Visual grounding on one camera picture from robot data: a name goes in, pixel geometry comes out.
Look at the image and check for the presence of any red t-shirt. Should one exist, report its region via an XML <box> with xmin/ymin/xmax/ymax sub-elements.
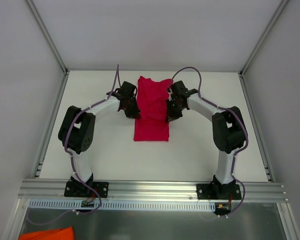
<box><xmin>133</xmin><ymin>76</ymin><xmax>173</xmax><ymax>142</ymax></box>

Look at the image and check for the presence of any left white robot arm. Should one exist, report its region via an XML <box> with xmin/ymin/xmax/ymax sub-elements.
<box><xmin>58</xmin><ymin>81</ymin><xmax>141</xmax><ymax>197</ymax></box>

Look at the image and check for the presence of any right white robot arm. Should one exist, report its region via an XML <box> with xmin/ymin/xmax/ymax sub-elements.
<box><xmin>166</xmin><ymin>81</ymin><xmax>249</xmax><ymax>199</ymax></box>

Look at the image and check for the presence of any orange folded t-shirt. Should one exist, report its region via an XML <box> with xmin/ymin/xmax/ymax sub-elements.
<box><xmin>18</xmin><ymin>227</ymin><xmax>75</xmax><ymax>240</ymax></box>

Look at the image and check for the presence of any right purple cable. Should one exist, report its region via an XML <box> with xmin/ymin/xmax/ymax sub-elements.
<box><xmin>168</xmin><ymin>66</ymin><xmax>249</xmax><ymax>220</ymax></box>

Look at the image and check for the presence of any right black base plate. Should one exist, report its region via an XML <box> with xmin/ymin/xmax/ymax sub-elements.
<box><xmin>195</xmin><ymin>183</ymin><xmax>242</xmax><ymax>200</ymax></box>

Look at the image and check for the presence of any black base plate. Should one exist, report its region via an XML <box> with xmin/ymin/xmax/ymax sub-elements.
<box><xmin>195</xmin><ymin>183</ymin><xmax>242</xmax><ymax>200</ymax></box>
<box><xmin>63</xmin><ymin>175</ymin><xmax>109</xmax><ymax>198</ymax></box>

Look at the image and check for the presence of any slotted grey cable duct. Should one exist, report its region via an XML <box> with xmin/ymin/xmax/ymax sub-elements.
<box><xmin>28</xmin><ymin>199</ymin><xmax>216</xmax><ymax>212</ymax></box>

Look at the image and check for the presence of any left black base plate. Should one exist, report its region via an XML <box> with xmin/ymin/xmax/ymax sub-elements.
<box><xmin>63</xmin><ymin>175</ymin><xmax>109</xmax><ymax>198</ymax></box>

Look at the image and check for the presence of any left aluminium frame post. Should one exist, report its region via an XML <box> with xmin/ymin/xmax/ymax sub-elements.
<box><xmin>24</xmin><ymin>0</ymin><xmax>68</xmax><ymax>75</ymax></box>

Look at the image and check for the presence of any aluminium frame post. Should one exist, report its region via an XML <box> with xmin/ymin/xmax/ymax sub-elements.
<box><xmin>24</xmin><ymin>0</ymin><xmax>68</xmax><ymax>75</ymax></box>
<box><xmin>238</xmin><ymin>0</ymin><xmax>290</xmax><ymax>76</ymax></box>

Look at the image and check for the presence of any aluminium mounting rail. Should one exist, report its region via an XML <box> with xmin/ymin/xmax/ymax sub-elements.
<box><xmin>17</xmin><ymin>178</ymin><xmax>289</xmax><ymax>203</ymax></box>

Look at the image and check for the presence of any right aluminium frame post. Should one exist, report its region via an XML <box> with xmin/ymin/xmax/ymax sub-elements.
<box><xmin>238</xmin><ymin>0</ymin><xmax>290</xmax><ymax>76</ymax></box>

